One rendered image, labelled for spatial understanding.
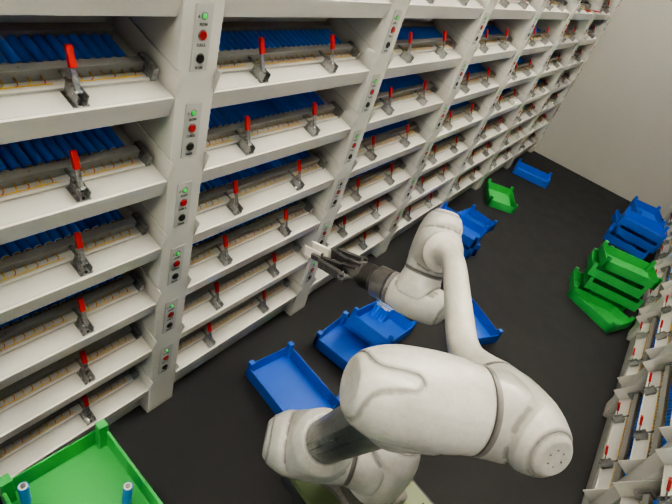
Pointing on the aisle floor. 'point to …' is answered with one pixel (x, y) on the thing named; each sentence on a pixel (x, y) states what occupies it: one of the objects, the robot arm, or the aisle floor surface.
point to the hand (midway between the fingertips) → (316, 251)
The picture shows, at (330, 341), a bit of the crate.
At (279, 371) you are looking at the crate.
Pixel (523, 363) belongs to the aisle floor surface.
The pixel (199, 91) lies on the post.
